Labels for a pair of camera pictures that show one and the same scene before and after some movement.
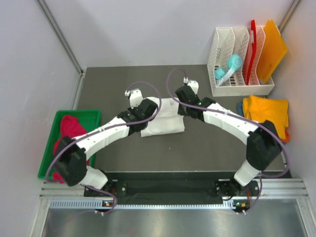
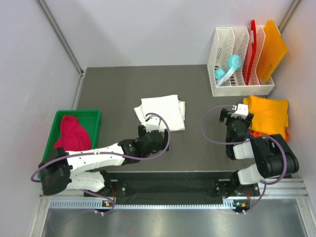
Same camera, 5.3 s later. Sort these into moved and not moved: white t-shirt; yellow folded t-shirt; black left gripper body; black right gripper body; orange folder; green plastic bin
Moved: black left gripper body; black right gripper body
Not moved: yellow folded t-shirt; orange folder; green plastic bin; white t-shirt
